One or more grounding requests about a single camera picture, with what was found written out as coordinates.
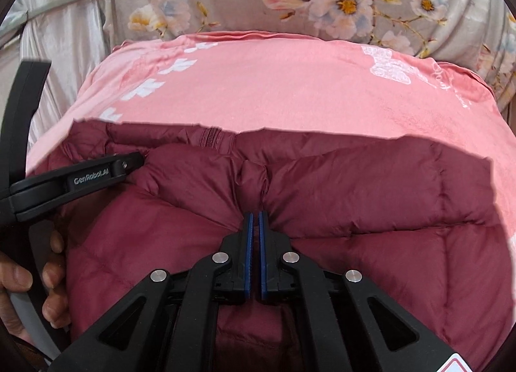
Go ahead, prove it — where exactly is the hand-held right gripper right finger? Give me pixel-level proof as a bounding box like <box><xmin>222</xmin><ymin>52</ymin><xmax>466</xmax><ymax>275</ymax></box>
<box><xmin>258</xmin><ymin>211</ymin><xmax>462</xmax><ymax>372</ymax></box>

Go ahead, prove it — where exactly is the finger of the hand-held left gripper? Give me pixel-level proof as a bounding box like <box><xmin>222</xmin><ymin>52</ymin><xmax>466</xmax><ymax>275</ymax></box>
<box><xmin>9</xmin><ymin>152</ymin><xmax>145</xmax><ymax>216</ymax></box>

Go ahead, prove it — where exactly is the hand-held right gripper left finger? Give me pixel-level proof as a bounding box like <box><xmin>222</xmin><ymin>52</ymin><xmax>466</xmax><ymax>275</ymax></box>
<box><xmin>60</xmin><ymin>212</ymin><xmax>255</xmax><ymax>372</ymax></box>

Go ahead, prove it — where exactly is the maroon puffer jacket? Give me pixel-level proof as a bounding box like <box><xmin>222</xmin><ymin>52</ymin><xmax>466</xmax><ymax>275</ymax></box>
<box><xmin>38</xmin><ymin>119</ymin><xmax>516</xmax><ymax>372</ymax></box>

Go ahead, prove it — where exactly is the person's left hand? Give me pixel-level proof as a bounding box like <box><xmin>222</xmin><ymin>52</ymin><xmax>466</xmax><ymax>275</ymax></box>
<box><xmin>0</xmin><ymin>230</ymin><xmax>70</xmax><ymax>341</ymax></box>

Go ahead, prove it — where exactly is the white satin curtain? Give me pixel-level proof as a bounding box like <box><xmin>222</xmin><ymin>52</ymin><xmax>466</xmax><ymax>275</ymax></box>
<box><xmin>0</xmin><ymin>0</ymin><xmax>115</xmax><ymax>143</ymax></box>

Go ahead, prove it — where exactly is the grey metal pole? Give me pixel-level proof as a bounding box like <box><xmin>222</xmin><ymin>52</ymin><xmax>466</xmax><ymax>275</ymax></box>
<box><xmin>0</xmin><ymin>0</ymin><xmax>98</xmax><ymax>45</ymax></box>

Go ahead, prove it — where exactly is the pink printed blanket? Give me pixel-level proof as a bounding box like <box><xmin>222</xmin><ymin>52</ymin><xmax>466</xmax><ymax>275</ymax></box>
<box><xmin>25</xmin><ymin>30</ymin><xmax>516</xmax><ymax>236</ymax></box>

